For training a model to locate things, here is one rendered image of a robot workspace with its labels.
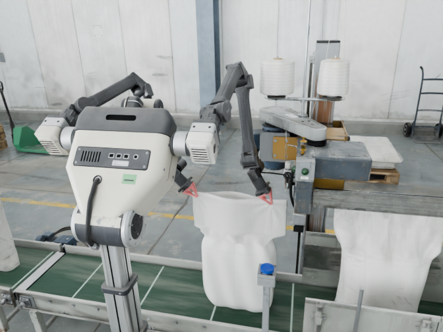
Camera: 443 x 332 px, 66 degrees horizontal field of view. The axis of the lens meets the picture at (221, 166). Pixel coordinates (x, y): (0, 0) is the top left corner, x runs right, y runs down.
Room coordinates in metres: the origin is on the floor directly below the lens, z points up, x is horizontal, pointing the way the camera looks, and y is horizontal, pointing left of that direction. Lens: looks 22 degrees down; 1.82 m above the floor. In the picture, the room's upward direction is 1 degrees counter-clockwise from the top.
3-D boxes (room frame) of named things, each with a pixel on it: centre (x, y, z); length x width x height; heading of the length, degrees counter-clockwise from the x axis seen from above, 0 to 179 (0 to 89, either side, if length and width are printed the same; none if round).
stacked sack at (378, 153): (4.09, -1.92, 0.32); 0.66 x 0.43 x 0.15; 74
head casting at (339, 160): (1.41, -0.48, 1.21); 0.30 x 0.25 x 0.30; 77
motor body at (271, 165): (1.83, -0.30, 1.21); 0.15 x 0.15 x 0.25
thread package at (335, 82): (1.63, -0.53, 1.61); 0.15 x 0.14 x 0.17; 77
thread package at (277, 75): (1.69, -0.28, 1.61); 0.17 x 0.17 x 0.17
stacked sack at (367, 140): (4.50, -2.02, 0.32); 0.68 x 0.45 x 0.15; 77
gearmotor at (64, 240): (2.20, 1.28, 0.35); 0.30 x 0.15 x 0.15; 77
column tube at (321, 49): (1.84, -0.55, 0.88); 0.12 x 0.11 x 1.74; 167
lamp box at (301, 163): (1.29, -0.34, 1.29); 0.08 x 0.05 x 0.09; 77
